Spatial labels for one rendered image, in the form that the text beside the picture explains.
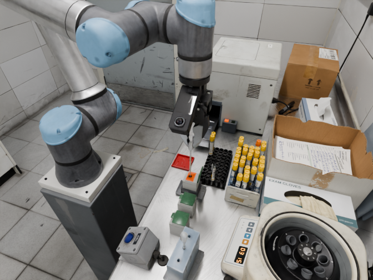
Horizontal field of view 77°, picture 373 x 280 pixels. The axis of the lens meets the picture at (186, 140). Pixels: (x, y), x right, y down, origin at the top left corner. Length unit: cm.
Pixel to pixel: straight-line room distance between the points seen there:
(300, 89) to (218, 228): 88
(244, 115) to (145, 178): 122
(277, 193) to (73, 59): 71
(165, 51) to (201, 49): 195
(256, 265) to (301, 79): 97
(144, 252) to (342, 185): 58
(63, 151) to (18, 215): 142
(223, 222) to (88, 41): 58
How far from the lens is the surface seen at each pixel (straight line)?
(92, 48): 44
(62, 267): 178
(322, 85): 135
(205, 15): 48
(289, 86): 135
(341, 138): 100
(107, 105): 81
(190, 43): 49
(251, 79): 93
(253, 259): 58
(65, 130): 72
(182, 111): 52
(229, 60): 92
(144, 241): 64
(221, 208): 77
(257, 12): 220
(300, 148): 94
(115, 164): 89
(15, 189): 235
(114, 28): 43
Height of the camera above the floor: 151
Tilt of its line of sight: 41 degrees down
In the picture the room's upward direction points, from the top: straight up
